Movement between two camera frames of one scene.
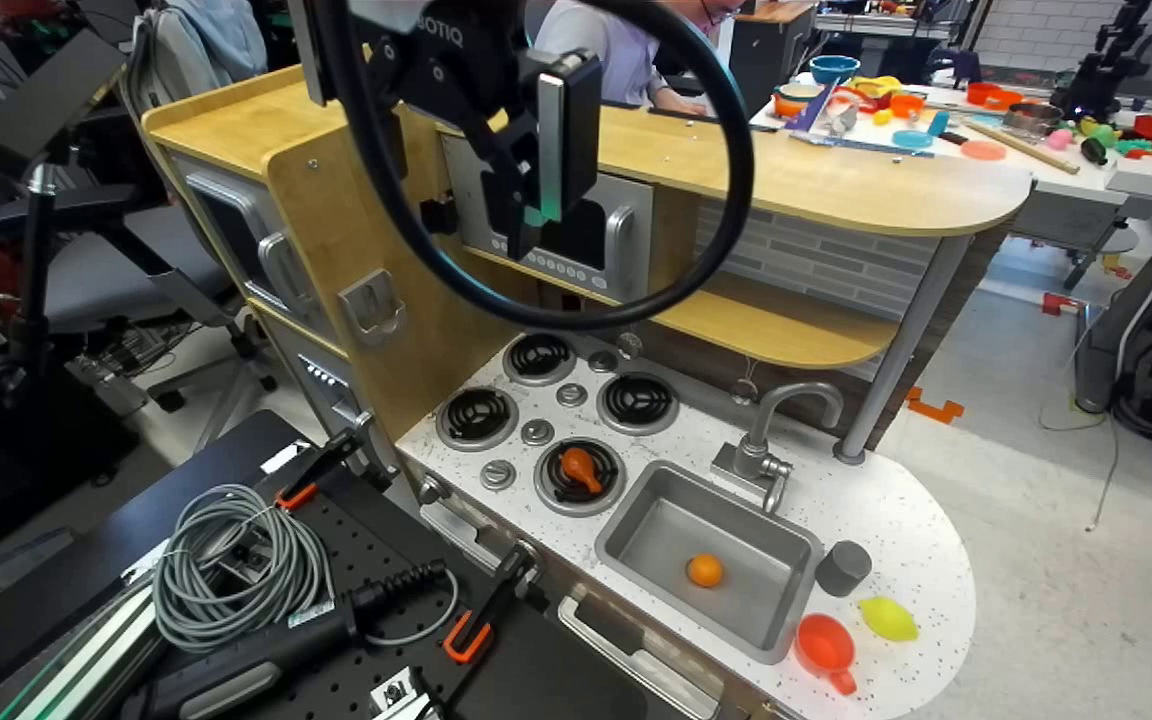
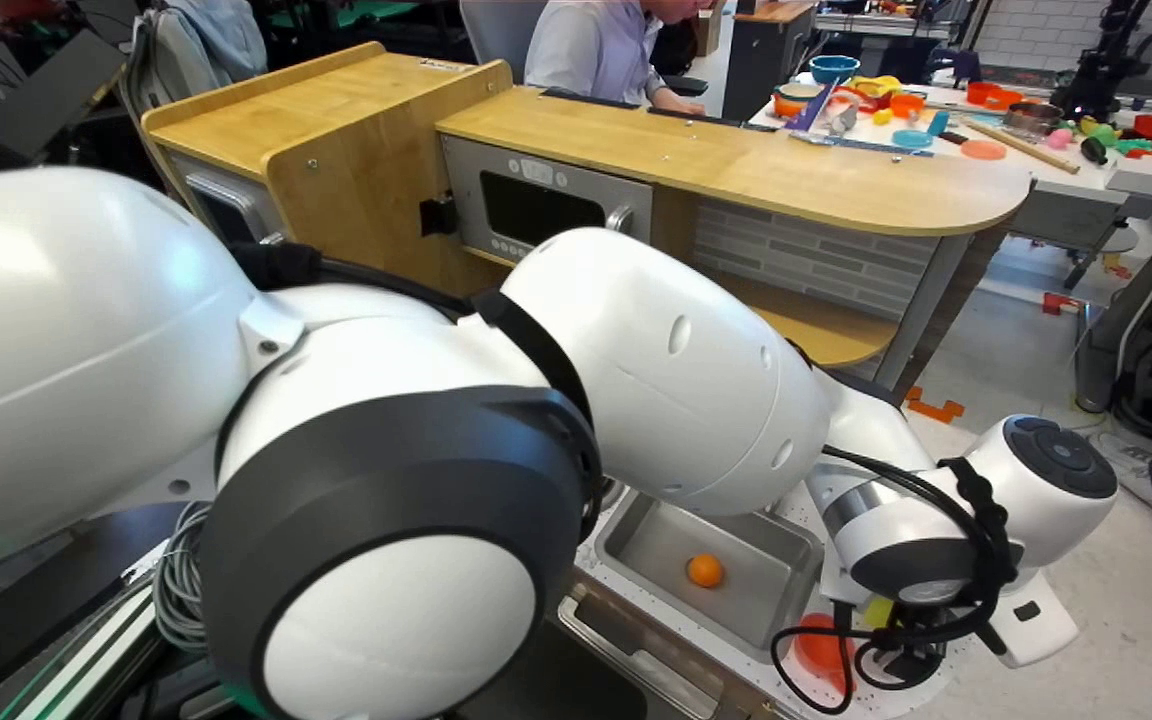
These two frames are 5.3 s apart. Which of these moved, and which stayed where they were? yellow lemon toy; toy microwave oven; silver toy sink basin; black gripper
Moved: black gripper
Stayed: silver toy sink basin; yellow lemon toy; toy microwave oven
